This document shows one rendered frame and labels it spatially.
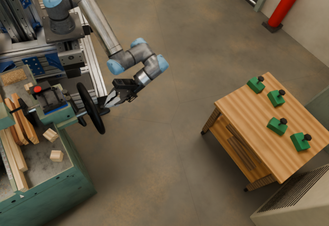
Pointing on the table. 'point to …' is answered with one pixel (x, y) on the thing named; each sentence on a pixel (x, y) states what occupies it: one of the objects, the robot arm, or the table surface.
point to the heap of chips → (13, 77)
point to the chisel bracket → (6, 117)
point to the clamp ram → (28, 111)
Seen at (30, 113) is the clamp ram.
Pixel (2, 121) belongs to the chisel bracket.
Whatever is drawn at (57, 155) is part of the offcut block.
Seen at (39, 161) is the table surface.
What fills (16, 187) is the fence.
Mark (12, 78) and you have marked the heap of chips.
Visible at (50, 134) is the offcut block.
